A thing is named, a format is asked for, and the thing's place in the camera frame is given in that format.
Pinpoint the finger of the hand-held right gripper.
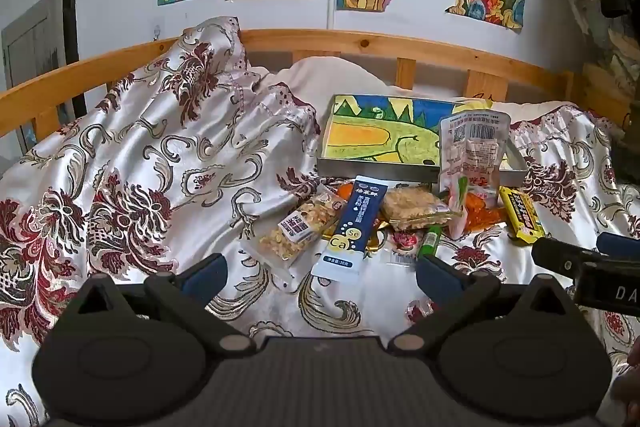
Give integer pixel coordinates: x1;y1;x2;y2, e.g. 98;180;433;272
596;231;640;266
531;236;602;279

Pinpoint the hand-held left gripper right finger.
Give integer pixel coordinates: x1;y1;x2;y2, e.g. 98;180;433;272
387;254;576;355

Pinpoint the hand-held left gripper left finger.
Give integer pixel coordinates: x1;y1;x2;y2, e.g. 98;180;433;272
65;252;256;355

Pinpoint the green sausage stick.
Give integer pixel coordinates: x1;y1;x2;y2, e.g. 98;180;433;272
417;224;443;260

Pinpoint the red label white packet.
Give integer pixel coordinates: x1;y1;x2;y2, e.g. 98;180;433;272
385;227;426;265

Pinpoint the yellow black candy packet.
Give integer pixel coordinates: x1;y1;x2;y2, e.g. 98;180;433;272
498;186;547;247

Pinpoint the gold snack packet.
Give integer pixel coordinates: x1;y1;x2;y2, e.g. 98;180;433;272
320;219;396;258

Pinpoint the clear rice cracker packet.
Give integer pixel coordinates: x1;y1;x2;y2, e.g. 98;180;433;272
380;187;463;233

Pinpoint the clear nut bar packet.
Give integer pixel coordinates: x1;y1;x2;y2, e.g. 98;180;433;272
240;184;348;283

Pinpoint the navy blue stick packet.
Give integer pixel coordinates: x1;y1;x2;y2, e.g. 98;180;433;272
310;176;388;286

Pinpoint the large white green snack packet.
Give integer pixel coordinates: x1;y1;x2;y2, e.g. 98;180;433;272
439;109;511;238

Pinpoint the metal tray with painted lining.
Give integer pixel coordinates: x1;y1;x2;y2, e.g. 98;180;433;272
316;94;528;185

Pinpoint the floral satin blanket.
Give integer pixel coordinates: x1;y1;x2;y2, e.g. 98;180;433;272
0;16;640;427

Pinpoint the white pillow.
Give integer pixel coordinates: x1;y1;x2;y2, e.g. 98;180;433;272
260;54;401;118

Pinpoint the grey door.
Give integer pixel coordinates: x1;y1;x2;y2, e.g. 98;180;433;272
0;0;81;152

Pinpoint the wooden bed rail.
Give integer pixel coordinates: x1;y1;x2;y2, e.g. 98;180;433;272
0;28;640;152

